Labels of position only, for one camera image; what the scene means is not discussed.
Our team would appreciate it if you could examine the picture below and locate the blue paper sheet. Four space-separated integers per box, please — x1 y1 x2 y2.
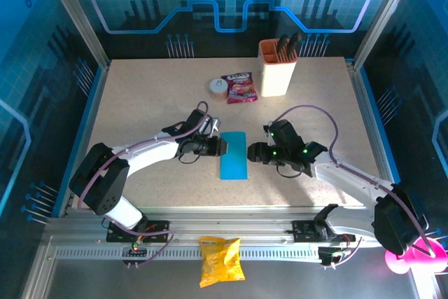
219 131 249 181

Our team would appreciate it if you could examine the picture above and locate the small pull-tab tin can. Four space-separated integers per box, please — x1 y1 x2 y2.
209 78 230 103

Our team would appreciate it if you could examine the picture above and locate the purple candy bag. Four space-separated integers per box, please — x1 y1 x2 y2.
220 71 259 105

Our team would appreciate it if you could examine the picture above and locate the beige knife block orange top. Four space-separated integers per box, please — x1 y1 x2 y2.
258 39 298 98

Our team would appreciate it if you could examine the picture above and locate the small black circuit board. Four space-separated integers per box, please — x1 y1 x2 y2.
121 239 148 257
317 246 351 267

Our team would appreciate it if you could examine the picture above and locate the yellow chips bag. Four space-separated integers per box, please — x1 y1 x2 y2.
197 236 246 288

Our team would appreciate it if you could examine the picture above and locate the pink plastic cup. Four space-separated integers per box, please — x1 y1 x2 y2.
384 237 448 274

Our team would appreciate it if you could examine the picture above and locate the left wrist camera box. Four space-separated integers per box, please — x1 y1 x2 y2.
206 116 222 135

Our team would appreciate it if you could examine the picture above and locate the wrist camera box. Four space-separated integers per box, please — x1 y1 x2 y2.
262 120 274 146
206 116 222 135

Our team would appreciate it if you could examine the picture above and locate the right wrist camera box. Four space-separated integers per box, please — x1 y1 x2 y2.
262 120 274 146

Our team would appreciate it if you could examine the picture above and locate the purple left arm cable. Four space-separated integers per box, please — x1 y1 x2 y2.
77 101 211 269

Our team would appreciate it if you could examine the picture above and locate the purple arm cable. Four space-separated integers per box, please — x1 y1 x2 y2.
77 101 211 269
274 104 437 270

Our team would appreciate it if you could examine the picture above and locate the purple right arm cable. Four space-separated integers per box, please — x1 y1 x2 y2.
274 104 437 270

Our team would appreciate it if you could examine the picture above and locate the aluminium frame beam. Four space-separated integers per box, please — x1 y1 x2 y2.
43 206 421 244

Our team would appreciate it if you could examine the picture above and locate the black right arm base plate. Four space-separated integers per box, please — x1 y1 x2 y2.
292 219 356 243

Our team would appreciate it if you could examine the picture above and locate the aluminium side rail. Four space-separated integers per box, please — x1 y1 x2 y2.
344 57 403 218

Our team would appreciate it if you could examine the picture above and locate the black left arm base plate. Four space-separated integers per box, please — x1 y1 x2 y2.
106 220 171 244

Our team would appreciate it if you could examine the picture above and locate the slotted grey cable duct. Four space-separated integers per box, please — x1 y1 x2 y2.
55 246 321 261

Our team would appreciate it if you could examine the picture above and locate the black knife handle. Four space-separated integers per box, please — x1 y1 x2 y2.
286 31 304 60
276 34 288 62

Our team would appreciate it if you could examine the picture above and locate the aluminium frame post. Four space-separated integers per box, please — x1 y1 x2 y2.
352 0 421 71
38 0 111 71

